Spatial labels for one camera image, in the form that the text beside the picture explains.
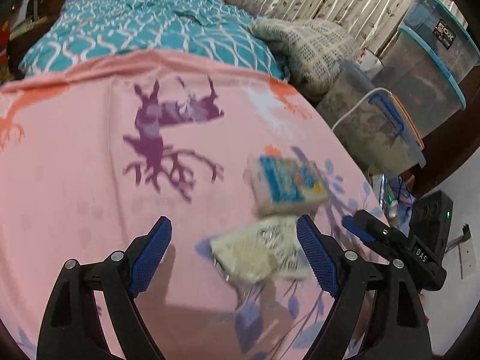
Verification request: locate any white plastic wrapper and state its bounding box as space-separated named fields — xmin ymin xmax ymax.
xmin=210 ymin=216 xmax=310 ymax=284

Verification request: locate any blue crumpled clothes pile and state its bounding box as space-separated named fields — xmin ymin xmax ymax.
xmin=369 ymin=174 xmax=416 ymax=236

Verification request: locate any orange lidded flat box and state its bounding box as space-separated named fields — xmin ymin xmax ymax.
xmin=390 ymin=92 xmax=425 ymax=150

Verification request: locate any middle clear bin teal lid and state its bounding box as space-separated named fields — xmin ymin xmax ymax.
xmin=373 ymin=25 xmax=466 ymax=137

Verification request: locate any clear bin teal lid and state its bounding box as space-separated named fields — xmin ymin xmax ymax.
xmin=402 ymin=0 xmax=479 ymax=83
xmin=373 ymin=25 xmax=466 ymax=137

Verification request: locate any cream patterned pillow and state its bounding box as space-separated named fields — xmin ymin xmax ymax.
xmin=248 ymin=18 xmax=360 ymax=101

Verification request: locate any pink deer print blanket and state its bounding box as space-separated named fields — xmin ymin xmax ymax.
xmin=1 ymin=50 xmax=380 ymax=359

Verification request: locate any top clear bin teal lid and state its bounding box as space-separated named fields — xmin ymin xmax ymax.
xmin=402 ymin=0 xmax=479 ymax=83

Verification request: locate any teal white patterned bedsheet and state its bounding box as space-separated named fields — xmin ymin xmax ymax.
xmin=19 ymin=0 xmax=287 ymax=80

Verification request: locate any white wall socket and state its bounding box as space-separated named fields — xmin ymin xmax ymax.
xmin=446 ymin=223 xmax=477 ymax=280

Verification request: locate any clear bin blue handle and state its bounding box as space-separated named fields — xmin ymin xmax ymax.
xmin=316 ymin=61 xmax=426 ymax=177

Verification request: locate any white charging cable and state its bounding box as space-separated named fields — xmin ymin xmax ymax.
xmin=330 ymin=86 xmax=393 ymax=132

